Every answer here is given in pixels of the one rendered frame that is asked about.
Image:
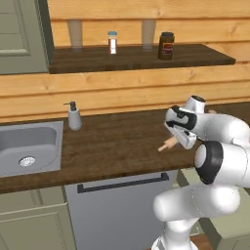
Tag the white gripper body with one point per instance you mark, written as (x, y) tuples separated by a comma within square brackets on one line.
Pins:
[(187, 139)]

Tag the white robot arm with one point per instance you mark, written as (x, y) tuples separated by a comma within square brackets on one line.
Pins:
[(211, 195)]

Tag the wooden rolling pin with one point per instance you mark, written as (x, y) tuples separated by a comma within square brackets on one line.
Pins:
[(167, 144)]

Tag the green open drawer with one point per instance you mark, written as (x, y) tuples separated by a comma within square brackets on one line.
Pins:
[(232, 228)]

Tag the green false drawer front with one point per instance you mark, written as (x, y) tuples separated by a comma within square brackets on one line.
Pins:
[(32, 200)]

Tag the dark brown jar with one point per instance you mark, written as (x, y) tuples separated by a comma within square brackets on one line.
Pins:
[(166, 47)]

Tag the grey dishwasher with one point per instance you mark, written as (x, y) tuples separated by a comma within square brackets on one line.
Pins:
[(117, 218)]

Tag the grey soap dispenser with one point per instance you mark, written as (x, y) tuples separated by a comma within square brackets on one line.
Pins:
[(74, 118)]

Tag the white blue-lidded spice jar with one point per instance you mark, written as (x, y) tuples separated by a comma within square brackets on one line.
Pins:
[(112, 44)]

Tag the grey steel sink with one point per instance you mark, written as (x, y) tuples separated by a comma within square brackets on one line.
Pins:
[(29, 146)]

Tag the green cupboard door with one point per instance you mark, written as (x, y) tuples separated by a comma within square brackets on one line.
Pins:
[(32, 231)]

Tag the dark wooden wall shelf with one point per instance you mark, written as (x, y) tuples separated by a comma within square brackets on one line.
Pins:
[(136, 58)]

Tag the beige shelf bracket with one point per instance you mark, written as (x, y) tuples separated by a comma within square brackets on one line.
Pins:
[(75, 34), (148, 34)]

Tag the green wall cupboard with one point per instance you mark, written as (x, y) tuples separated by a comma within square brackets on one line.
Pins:
[(19, 35)]

